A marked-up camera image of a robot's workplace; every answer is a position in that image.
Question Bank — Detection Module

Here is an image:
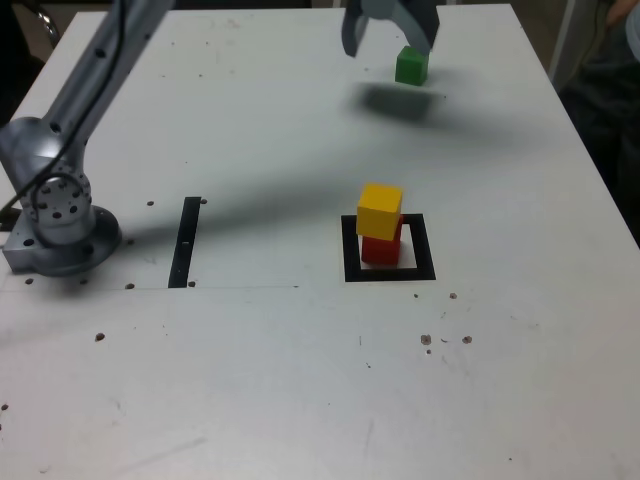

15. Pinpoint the white post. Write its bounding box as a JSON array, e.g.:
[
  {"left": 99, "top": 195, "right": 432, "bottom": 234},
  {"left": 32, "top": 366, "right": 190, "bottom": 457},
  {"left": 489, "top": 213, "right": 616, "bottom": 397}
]
[{"left": 548, "top": 0, "right": 577, "bottom": 74}]

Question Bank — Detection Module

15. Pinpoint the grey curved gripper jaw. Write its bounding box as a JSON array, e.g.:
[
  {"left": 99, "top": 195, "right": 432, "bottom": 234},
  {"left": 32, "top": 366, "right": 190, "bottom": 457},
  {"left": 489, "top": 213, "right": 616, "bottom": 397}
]
[
  {"left": 341, "top": 0, "right": 372, "bottom": 58},
  {"left": 362, "top": 0, "right": 442, "bottom": 54}
]

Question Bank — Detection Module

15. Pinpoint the metal chair frame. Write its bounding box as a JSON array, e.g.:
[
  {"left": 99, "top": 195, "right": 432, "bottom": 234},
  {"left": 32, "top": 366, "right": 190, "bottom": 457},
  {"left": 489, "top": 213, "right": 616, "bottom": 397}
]
[{"left": 35, "top": 9, "right": 61, "bottom": 40}]

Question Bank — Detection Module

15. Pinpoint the black tape square outline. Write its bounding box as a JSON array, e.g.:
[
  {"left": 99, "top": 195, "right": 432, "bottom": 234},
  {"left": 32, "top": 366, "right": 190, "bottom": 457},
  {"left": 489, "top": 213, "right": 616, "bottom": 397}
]
[{"left": 340, "top": 213, "right": 437, "bottom": 284}]

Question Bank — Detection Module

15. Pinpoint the green cube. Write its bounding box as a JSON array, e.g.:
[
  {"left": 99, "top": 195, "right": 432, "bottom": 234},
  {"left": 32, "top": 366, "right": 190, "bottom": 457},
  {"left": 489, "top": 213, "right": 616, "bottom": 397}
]
[{"left": 394, "top": 45, "right": 431, "bottom": 86}]

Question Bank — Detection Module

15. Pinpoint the black tape strip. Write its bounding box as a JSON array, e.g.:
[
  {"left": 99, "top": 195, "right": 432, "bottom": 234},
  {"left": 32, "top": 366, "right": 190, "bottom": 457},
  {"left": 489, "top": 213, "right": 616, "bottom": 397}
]
[{"left": 167, "top": 196, "right": 202, "bottom": 290}]

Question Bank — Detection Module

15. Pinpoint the yellow cube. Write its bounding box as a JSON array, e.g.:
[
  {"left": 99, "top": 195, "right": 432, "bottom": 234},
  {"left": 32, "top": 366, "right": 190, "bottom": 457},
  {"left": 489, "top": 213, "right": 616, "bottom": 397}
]
[{"left": 355, "top": 183, "right": 405, "bottom": 241}]

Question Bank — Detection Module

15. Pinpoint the red cube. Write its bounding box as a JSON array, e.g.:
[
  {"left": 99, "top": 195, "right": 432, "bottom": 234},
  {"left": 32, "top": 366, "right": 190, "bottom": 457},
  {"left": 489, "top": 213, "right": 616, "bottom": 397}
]
[{"left": 360, "top": 214, "right": 405, "bottom": 266}]

